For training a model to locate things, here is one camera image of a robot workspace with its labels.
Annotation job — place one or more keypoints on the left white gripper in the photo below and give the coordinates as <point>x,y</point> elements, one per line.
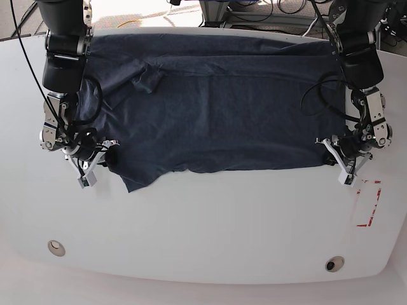
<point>350,161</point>

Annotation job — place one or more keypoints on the right table grommet hole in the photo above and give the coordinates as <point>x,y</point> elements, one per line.
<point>334,264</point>

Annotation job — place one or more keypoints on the aluminium frame rail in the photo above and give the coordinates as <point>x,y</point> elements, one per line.
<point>279,16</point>

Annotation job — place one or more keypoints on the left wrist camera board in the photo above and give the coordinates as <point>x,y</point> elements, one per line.
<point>347,179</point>

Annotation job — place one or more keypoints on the dark blue t-shirt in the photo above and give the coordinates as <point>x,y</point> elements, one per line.
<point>210,103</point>

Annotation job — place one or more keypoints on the table grommet hole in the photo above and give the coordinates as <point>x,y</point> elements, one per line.
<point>334,264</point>
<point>56,248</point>

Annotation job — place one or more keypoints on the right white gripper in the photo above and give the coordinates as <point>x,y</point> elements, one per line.
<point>85,159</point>

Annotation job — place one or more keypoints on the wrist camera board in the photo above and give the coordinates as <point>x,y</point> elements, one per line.
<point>88,181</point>
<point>347,179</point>

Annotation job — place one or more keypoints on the red tape rectangle marking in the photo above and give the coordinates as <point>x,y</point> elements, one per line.
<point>368,196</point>

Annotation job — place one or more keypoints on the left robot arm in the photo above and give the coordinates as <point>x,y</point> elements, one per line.
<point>351,27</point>

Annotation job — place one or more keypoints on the left table grommet hole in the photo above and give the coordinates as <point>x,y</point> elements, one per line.
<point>56,248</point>

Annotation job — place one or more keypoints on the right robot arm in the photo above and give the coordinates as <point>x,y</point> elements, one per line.
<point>69,35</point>

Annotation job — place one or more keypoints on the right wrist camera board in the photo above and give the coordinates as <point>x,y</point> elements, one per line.
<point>88,181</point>

